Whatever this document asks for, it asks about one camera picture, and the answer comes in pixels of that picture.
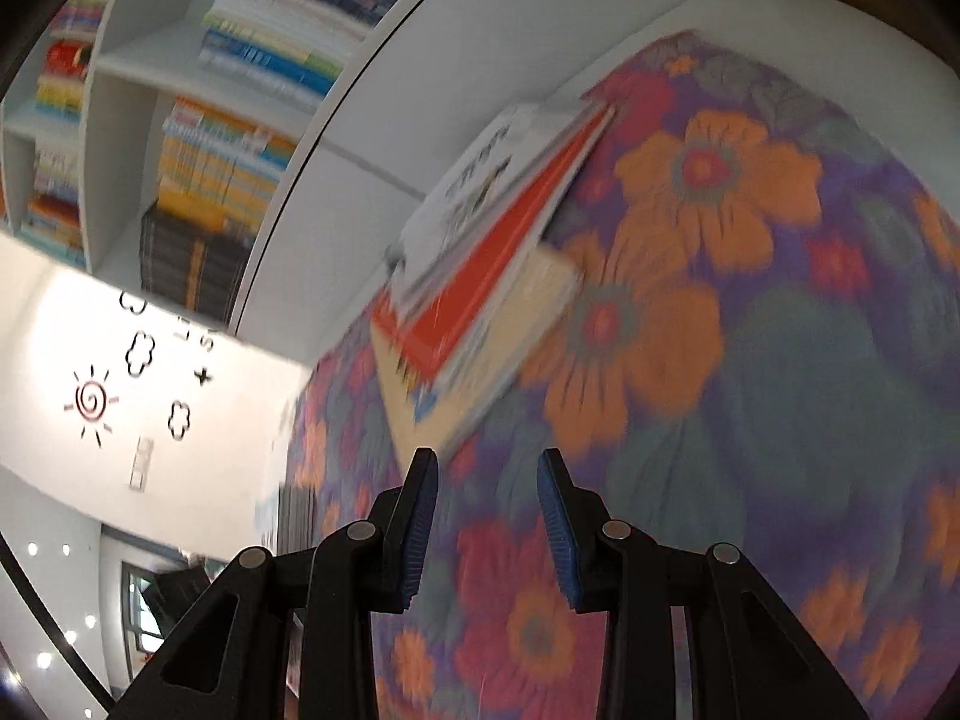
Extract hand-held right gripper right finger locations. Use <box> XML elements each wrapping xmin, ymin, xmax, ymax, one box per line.
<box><xmin>536</xmin><ymin>447</ymin><xmax>871</xmax><ymax>720</ymax></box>

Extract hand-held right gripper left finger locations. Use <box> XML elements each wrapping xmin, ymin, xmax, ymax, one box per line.
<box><xmin>112</xmin><ymin>447</ymin><xmax>440</xmax><ymax>720</ymax></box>

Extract red and white book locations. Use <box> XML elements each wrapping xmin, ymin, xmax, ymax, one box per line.
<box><xmin>370</xmin><ymin>101</ymin><xmax>620</xmax><ymax>398</ymax></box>

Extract row of black books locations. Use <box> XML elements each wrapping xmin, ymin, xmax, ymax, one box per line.
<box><xmin>139</xmin><ymin>202</ymin><xmax>260</xmax><ymax>325</ymax></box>

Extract row of yellow books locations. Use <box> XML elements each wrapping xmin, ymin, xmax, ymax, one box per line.
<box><xmin>156</xmin><ymin>96</ymin><xmax>299</xmax><ymax>235</ymax></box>

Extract row of white blue books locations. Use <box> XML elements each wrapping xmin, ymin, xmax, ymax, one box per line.
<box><xmin>196</xmin><ymin>0</ymin><xmax>455</xmax><ymax>115</ymax></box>

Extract row of mixed colourful books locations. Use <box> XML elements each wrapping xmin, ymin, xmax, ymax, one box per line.
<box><xmin>0</xmin><ymin>0</ymin><xmax>102</xmax><ymax>267</ymax></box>

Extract window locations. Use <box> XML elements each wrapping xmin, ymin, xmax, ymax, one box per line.
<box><xmin>116</xmin><ymin>559</ymin><xmax>188</xmax><ymax>680</ymax></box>

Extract floral blanket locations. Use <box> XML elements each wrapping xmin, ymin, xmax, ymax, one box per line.
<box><xmin>277</xmin><ymin>30</ymin><xmax>960</xmax><ymax>720</ymax></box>

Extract white bookshelf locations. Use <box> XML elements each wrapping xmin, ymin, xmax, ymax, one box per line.
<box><xmin>0</xmin><ymin>0</ymin><xmax>736</xmax><ymax>338</ymax></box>

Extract white wall switch panel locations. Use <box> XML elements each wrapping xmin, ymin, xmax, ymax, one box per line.
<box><xmin>127</xmin><ymin>435</ymin><xmax>155</xmax><ymax>492</ymax></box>

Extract red sun wall decal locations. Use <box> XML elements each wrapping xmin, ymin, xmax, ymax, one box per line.
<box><xmin>64</xmin><ymin>367</ymin><xmax>121</xmax><ymax>449</ymax></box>

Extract black lettering wall decal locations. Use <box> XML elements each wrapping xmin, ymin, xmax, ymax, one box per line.
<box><xmin>174</xmin><ymin>319</ymin><xmax>218</xmax><ymax>353</ymax></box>

